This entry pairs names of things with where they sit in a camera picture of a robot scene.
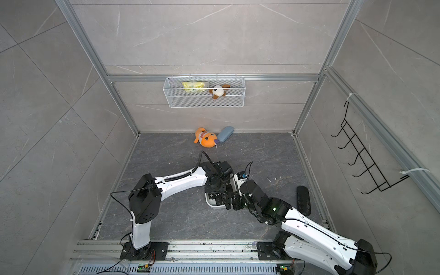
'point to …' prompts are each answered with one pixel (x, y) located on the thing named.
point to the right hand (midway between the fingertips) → (231, 194)
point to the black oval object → (303, 201)
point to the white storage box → (211, 201)
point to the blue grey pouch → (226, 132)
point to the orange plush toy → (205, 139)
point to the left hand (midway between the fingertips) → (223, 188)
